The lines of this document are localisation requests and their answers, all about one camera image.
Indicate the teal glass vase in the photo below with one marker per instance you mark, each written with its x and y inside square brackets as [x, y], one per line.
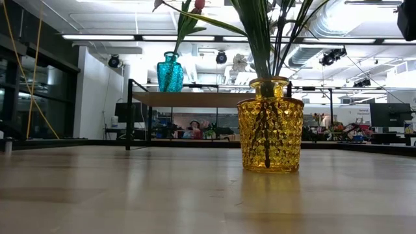
[170, 76]

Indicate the white artificial flower bunch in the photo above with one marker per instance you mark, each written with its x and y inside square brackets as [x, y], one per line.
[240, 62]

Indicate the pink artificial tulip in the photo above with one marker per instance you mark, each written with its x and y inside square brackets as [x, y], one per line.
[199, 4]

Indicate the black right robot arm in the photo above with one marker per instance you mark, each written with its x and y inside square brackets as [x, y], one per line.
[408, 19]

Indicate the wooden shelf black metal legs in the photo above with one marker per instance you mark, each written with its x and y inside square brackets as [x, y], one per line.
[188, 99]

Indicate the person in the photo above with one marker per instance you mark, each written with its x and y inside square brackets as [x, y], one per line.
[194, 130]

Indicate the yellow glass vase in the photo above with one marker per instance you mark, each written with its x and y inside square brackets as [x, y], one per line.
[269, 136]

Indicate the long ceiling strip light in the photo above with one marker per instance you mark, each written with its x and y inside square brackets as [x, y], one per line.
[178, 38]
[339, 41]
[97, 37]

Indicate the black computer monitor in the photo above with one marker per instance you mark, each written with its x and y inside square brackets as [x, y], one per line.
[122, 112]
[390, 114]

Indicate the white plastic bottle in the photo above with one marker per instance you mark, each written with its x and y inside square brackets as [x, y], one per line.
[114, 122]

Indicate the small grey cylinder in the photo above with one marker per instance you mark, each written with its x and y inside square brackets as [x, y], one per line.
[8, 146]

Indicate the silver ceiling air duct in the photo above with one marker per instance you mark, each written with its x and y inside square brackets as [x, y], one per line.
[320, 19]

